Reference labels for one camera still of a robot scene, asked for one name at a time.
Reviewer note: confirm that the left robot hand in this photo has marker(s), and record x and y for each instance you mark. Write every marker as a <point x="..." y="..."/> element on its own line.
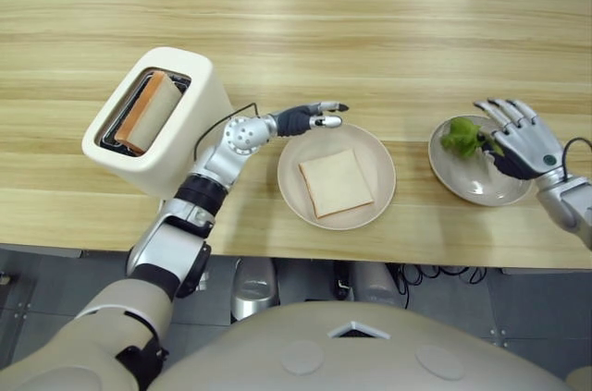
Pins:
<point x="293" y="120"/>

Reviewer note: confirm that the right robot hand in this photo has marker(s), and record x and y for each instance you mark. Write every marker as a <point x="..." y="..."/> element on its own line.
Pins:
<point x="532" y="143"/>

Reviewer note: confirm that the green lettuce leaf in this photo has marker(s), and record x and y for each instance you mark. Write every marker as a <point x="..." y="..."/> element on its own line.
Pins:
<point x="462" y="134"/>

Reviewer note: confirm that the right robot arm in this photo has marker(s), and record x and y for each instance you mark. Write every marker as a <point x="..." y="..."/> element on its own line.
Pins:
<point x="571" y="204"/>

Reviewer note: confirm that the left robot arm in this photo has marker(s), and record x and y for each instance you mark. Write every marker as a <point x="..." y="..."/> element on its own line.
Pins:
<point x="162" y="243"/>

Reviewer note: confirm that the grey round plate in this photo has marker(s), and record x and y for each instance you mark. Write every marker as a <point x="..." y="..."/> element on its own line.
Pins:
<point x="472" y="180"/>

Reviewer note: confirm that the bread slice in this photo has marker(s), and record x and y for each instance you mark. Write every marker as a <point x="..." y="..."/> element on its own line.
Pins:
<point x="155" y="113"/>
<point x="335" y="182"/>

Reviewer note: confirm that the beige round plate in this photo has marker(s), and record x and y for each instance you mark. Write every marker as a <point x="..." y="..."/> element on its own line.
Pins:
<point x="374" y="164"/>

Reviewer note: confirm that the cream toaster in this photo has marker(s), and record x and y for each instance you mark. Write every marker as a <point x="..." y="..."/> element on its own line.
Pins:
<point x="203" y="90"/>

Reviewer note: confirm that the robot body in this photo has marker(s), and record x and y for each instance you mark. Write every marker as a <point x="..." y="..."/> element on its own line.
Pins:
<point x="361" y="358"/>

